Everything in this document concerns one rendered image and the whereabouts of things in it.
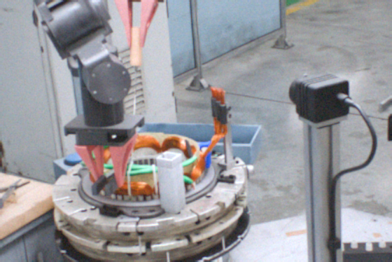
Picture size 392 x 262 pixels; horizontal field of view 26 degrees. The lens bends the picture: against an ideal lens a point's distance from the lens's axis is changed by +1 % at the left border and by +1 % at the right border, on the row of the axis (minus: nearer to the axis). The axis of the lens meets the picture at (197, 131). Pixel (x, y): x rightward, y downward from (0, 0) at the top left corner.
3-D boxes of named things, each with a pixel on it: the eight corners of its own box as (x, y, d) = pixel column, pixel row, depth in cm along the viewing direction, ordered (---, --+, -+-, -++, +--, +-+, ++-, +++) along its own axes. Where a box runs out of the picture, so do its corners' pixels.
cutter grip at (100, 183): (97, 195, 120) (96, 185, 120) (92, 195, 121) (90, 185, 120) (107, 184, 124) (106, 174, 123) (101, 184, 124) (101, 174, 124)
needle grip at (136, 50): (140, 65, 132) (141, 26, 132) (129, 65, 132) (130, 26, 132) (141, 66, 133) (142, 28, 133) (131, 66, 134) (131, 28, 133)
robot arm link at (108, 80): (94, -11, 117) (38, 19, 116) (107, 3, 106) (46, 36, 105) (135, 64, 121) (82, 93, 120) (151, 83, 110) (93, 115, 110)
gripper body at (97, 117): (131, 141, 117) (127, 90, 115) (63, 139, 119) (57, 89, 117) (146, 127, 123) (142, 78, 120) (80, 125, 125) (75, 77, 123)
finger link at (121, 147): (127, 195, 120) (121, 132, 117) (80, 193, 121) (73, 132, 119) (142, 177, 126) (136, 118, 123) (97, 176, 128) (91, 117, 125)
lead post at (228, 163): (236, 166, 143) (232, 101, 139) (227, 171, 142) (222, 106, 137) (227, 164, 144) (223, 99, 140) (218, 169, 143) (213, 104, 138)
